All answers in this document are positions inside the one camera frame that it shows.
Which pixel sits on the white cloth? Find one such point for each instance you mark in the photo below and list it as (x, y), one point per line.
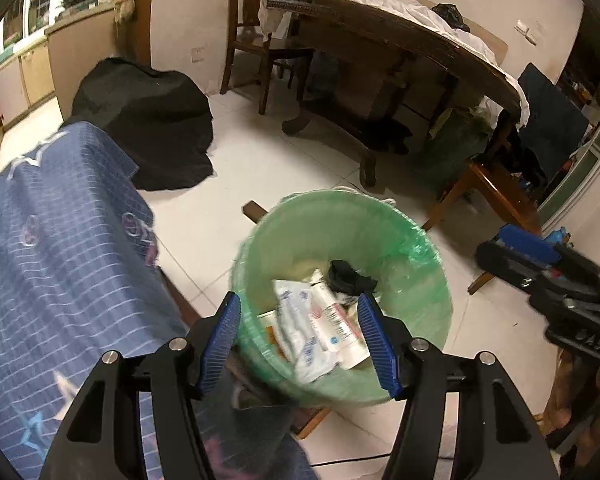
(430, 15)

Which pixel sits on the black cloth cover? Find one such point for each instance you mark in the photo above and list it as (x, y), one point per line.
(145, 115)

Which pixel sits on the green-lined trash bin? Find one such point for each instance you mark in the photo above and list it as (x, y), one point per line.
(410, 270)

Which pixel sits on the white wall switch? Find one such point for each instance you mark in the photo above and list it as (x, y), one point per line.
(527, 32)

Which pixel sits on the white blue-print packet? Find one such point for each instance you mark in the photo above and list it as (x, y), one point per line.
(300, 325)

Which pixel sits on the black cloth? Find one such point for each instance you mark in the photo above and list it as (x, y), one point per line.
(350, 280)

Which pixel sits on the beige kitchen cabinets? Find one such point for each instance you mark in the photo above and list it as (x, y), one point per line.
(30, 70)

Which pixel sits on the dark jacket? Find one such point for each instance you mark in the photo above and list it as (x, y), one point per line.
(550, 115)

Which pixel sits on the blue bottle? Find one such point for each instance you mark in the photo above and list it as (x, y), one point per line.
(557, 235)

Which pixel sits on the person's right hand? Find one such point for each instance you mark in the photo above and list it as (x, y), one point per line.
(575, 395)

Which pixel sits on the dark wooden chair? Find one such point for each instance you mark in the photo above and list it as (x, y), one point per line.
(252, 35)

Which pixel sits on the white red-print tube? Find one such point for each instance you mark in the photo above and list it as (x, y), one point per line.
(336, 325)

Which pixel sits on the black plastic bag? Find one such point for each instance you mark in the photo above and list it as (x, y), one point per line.
(450, 12)

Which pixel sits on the dark wooden dining table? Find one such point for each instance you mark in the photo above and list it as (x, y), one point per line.
(380, 35)

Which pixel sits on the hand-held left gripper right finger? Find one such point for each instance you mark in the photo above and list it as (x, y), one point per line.
(377, 345)

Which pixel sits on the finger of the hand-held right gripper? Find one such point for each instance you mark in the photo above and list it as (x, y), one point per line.
(500, 262)
(525, 245)

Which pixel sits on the low wall socket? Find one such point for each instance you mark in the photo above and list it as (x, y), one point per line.
(197, 55)

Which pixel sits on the person's leg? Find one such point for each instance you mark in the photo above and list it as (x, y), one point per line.
(265, 445)

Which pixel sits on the orange wooden chair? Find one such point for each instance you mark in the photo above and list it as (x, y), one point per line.
(485, 195)

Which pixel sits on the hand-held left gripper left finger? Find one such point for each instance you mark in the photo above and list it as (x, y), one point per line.
(220, 345)

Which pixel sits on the green bag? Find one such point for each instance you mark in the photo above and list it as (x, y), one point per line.
(455, 145)

